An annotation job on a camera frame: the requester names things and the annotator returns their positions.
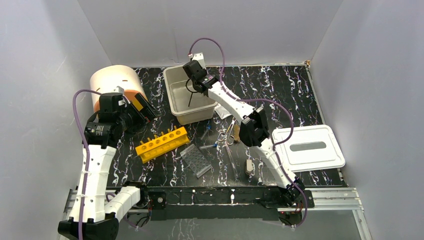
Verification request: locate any white orange cylindrical device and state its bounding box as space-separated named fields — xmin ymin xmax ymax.
xmin=90 ymin=65 xmax=147 ymax=103

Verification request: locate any blue capped tube upper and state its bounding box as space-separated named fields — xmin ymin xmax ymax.
xmin=200 ymin=121 xmax=212 ymax=140

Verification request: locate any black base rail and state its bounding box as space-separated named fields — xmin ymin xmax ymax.
xmin=112 ymin=185 xmax=316 ymax=229

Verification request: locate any white tub lid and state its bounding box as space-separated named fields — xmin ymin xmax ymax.
xmin=276 ymin=124 xmax=346 ymax=173

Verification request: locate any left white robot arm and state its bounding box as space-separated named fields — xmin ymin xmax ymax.
xmin=57 ymin=92 xmax=157 ymax=240

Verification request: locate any beige plastic tub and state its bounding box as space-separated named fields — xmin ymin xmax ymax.
xmin=163 ymin=65 xmax=217 ymax=125

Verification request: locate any yellow test tube rack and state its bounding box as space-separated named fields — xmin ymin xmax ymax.
xmin=135 ymin=126 xmax=190 ymax=164

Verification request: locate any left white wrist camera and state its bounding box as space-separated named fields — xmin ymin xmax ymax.
xmin=114 ymin=86 xmax=128 ymax=100

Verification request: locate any wooden test tube brush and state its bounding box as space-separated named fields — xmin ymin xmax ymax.
xmin=233 ymin=125 xmax=241 ymax=143

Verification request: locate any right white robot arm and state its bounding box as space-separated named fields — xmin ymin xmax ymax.
xmin=182 ymin=60 xmax=308 ymax=210

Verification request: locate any black wire ring stand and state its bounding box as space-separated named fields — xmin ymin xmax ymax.
xmin=185 ymin=79 xmax=202 ymax=107

